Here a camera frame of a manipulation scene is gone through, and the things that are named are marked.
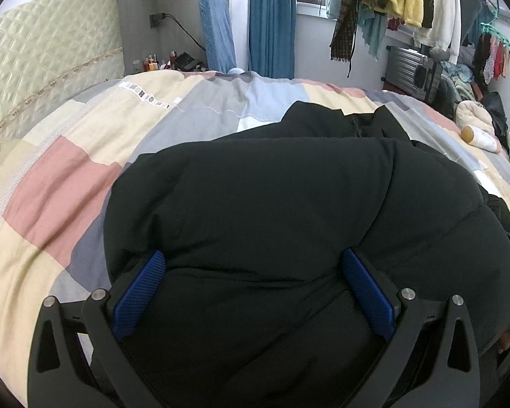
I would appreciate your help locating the white hoodie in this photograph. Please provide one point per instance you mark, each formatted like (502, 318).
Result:
(445, 33)

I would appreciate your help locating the teal hanging shirt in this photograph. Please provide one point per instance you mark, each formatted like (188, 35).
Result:
(372, 22)

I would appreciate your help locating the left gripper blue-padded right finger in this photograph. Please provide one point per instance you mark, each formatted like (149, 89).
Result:
(430, 357)

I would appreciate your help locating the black wall charger with cable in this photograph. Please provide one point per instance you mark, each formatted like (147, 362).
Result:
(156, 18)

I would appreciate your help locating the bedside clutter of small bottles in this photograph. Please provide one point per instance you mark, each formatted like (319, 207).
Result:
(183, 62)

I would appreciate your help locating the pastel patchwork quilt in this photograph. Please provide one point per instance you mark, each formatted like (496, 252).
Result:
(55, 178)

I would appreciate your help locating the blue covered chair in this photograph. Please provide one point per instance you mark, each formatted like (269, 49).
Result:
(218, 36)

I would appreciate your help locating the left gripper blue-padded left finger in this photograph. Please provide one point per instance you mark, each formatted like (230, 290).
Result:
(76, 357)

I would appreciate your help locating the white bottle with wooden cap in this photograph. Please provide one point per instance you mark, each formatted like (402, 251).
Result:
(479, 138)

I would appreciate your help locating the cream quilted headboard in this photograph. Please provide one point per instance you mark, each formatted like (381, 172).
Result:
(50, 51)

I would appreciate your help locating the black puffer jacket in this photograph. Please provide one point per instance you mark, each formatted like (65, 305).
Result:
(254, 309)

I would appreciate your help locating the blue curtain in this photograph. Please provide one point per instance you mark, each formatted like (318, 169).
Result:
(272, 38)

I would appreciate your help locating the pile of clothes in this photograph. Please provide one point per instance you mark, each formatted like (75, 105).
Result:
(461, 100)

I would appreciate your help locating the grey ribbed suitcase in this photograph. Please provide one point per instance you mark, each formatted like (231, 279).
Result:
(413, 73)

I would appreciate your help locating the teal clip hanger with socks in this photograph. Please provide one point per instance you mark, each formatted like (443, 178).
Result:
(492, 48)

